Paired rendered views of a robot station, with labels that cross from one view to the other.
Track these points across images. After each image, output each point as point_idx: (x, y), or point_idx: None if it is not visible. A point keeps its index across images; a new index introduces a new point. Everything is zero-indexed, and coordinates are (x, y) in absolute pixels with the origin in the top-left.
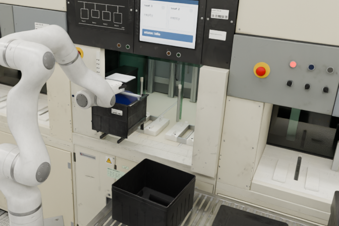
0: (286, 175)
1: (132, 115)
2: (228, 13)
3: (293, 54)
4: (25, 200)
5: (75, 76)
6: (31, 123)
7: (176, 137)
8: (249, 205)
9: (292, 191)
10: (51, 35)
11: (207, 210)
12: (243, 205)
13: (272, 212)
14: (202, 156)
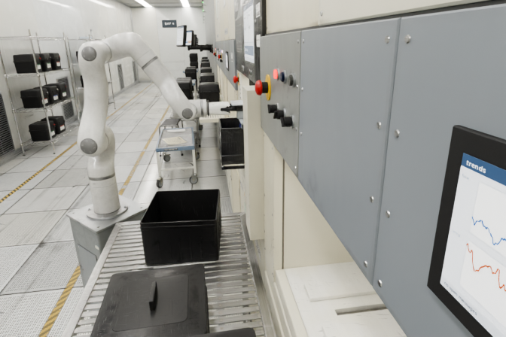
0: (329, 296)
1: (232, 142)
2: (260, 7)
3: (277, 56)
4: (90, 167)
5: (154, 82)
6: (90, 105)
7: None
8: (266, 303)
9: (296, 316)
10: (118, 38)
11: (221, 272)
12: (260, 297)
13: (272, 330)
14: (247, 207)
